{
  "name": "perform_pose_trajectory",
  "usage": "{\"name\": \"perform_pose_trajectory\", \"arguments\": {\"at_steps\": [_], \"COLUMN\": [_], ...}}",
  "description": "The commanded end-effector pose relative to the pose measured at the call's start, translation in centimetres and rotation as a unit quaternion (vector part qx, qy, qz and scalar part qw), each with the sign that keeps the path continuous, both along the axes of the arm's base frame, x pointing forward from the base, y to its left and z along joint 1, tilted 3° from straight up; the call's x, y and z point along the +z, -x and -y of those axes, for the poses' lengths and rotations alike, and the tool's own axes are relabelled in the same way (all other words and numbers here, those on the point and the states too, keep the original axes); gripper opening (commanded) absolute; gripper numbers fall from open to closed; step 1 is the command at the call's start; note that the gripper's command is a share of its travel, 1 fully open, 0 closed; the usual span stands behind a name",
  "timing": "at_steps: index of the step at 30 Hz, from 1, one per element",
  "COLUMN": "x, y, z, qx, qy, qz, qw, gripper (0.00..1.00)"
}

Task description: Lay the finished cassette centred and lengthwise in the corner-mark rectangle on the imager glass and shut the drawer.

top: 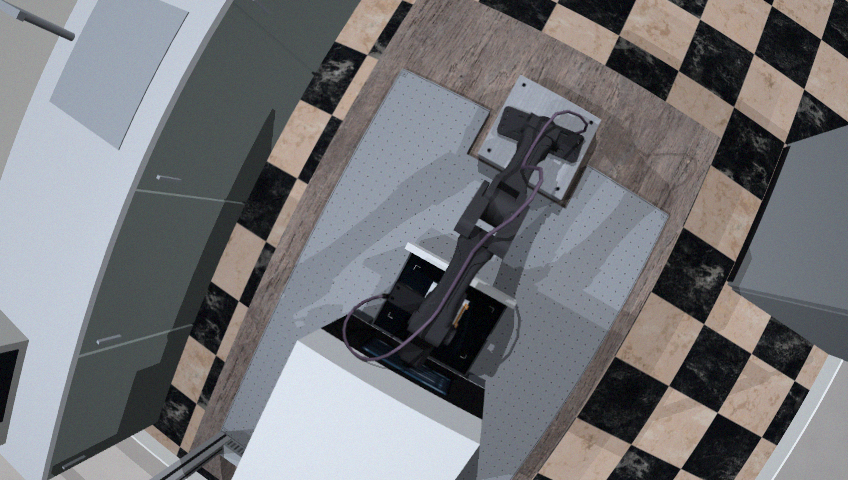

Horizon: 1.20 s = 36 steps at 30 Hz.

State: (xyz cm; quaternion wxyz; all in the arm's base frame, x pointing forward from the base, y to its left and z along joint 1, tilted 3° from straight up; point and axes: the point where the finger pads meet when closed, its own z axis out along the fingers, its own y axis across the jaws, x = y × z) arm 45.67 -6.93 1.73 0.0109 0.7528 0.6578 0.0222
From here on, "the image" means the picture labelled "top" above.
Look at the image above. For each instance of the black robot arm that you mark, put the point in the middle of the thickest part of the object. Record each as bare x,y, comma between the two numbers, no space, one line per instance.
494,205

